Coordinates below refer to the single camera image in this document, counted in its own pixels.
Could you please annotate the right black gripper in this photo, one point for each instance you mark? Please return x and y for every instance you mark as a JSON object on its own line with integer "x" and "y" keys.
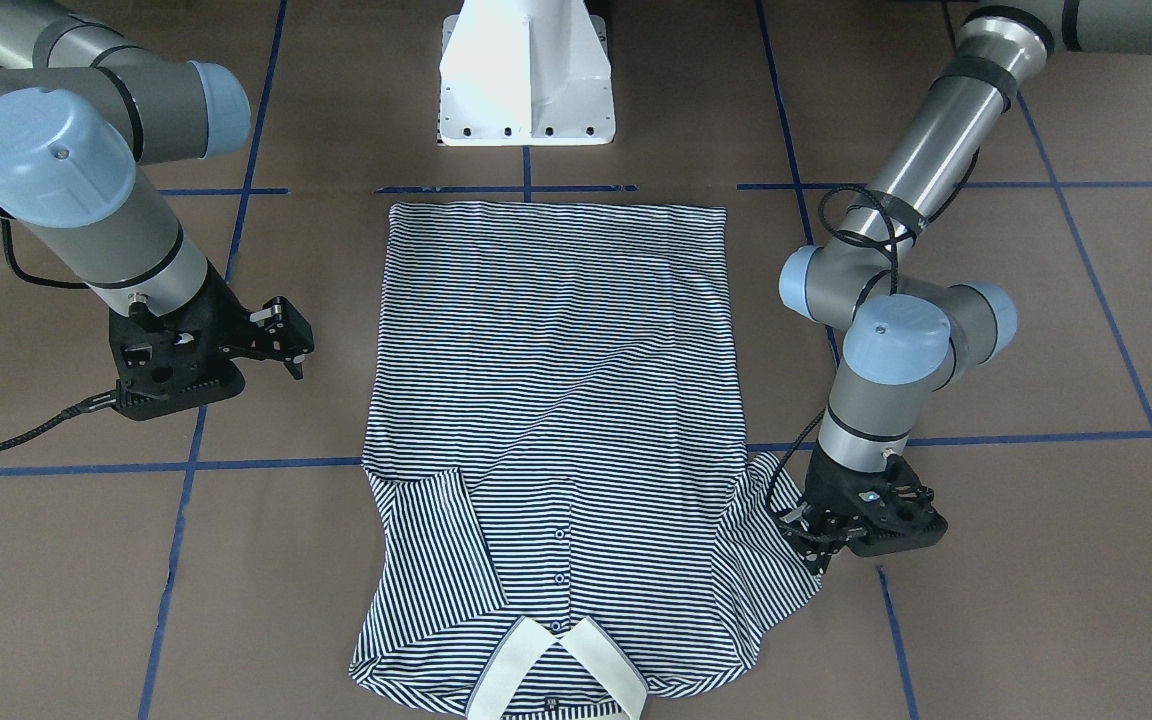
{"x": 219, "y": 318}

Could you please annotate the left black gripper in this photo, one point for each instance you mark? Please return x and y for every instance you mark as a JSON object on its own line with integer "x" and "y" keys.
{"x": 827, "y": 487}

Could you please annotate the striped navy white polo shirt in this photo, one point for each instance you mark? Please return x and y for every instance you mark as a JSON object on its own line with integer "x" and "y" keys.
{"x": 572, "y": 522}

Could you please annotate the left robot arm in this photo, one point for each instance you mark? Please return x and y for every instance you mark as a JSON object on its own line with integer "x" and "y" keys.
{"x": 902, "y": 338}

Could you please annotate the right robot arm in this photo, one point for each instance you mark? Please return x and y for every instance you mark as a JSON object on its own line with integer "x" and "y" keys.
{"x": 83, "y": 112}

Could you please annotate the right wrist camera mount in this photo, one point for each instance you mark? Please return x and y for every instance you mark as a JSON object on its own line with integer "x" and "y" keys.
{"x": 218, "y": 383}

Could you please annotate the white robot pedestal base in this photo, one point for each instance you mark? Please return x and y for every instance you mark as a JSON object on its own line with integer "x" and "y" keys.
{"x": 526, "y": 73}

